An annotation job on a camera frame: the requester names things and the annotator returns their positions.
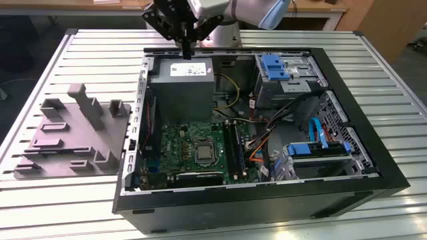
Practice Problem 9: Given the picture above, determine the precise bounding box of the wooden cabinet panel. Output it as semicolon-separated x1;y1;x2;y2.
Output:
339;0;427;65

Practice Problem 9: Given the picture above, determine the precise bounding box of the grey power supply unit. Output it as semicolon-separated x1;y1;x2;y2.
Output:
149;57;217;123

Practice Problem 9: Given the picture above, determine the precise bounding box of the black PC case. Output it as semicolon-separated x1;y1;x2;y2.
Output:
111;46;411;235

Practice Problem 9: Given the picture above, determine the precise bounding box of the black graphics card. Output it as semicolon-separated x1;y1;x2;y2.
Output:
175;170;226;189

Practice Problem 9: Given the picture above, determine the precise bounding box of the wooden desk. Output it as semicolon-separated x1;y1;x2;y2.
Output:
0;0;350;31

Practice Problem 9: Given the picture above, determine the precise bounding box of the orange wire bundle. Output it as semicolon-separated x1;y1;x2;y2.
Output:
249;143;270;163

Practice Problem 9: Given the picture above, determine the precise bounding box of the metal disk bay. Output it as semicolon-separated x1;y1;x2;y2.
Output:
282;141;382;180

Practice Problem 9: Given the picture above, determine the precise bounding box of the blue drive bay latch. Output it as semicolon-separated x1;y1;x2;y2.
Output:
262;54;291;81

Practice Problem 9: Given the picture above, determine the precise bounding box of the green motherboard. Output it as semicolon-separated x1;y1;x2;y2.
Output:
138;119;269;190

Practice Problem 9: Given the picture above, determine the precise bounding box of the blue flat data wire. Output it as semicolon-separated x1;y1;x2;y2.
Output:
309;116;331;149

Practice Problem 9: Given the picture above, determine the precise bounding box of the CPU socket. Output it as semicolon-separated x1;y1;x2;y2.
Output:
190;138;222;168

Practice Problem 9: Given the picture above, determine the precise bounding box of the metal drive cage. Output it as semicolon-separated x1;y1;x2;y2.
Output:
255;53;330;107

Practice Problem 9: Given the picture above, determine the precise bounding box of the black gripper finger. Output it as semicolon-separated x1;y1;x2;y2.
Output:
187;14;226;60
141;6;190;60

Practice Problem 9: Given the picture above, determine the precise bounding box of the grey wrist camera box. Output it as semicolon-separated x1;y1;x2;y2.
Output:
187;0;231;21

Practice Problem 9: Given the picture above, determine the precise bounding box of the grey parts rack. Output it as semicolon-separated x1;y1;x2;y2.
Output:
12;83;134;180

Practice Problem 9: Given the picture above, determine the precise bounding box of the hard disk in blue carrier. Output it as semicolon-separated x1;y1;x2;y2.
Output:
286;141;353;158

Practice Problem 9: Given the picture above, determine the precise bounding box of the yellow wire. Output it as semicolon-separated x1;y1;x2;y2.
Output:
213;72;242;111

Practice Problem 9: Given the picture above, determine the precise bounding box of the silver CPU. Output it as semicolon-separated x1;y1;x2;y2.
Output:
195;145;215;161

